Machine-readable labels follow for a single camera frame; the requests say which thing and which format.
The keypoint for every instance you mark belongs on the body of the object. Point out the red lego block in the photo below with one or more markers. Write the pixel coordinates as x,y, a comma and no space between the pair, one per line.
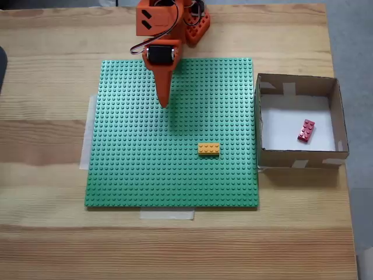
306,131

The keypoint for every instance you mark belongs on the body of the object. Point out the yellow lego block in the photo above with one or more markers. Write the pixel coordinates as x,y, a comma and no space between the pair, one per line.
209,149

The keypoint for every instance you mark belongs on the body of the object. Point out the green lego baseplate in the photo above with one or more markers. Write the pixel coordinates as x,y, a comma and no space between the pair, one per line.
131,160

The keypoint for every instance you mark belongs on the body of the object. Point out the cardboard box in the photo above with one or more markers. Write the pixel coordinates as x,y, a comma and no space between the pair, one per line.
303,159

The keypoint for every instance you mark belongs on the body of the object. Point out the wide masking tape strip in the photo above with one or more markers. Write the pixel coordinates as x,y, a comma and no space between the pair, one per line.
86,140

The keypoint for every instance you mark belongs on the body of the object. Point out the black rounded object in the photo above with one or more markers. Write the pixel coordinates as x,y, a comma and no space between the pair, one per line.
2,70

